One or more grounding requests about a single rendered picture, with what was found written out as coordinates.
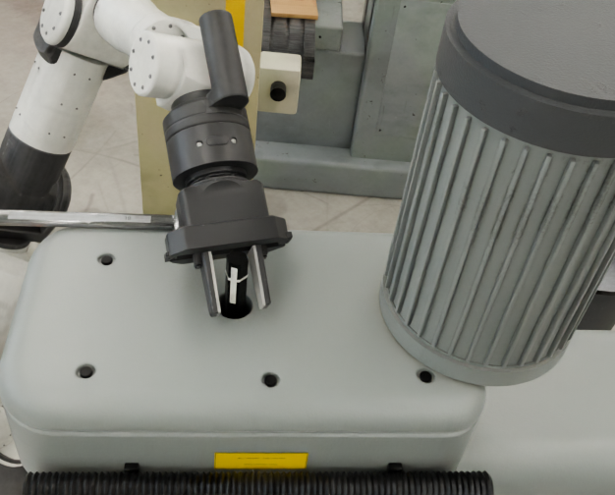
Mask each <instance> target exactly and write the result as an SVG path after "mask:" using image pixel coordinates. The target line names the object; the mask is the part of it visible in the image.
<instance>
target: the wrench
mask: <svg viewBox="0 0 615 495"><path fill-rule="evenodd" d="M0 226H35V227H72V228H109V229H146V230H176V229H178V228H180V227H179V221H178V215H177V209H176V210H175V216H174V215H166V214H133V213H98V212H65V211H30V210H0Z"/></svg>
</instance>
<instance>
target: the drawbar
mask: <svg viewBox="0 0 615 495"><path fill-rule="evenodd" d="M248 264H249V260H248V258H247V255H246V253H245V252H242V251H237V250H234V251H232V252H230V253H229V254H227V255H226V272H227V275H228V277H229V278H231V267H232V268H237V269H238V271H237V280H241V279H242V278H244V277H245V276H247V275H248ZM227 275H226V279H225V304H224V317H227V318H230V319H239V318H243V317H245V307H246V292H247V278H248V277H247V278H246V279H244V280H243V281H241V282H240V283H239V282H237V289H236V303H231V302H230V286H231V281H230V280H228V278H227Z"/></svg>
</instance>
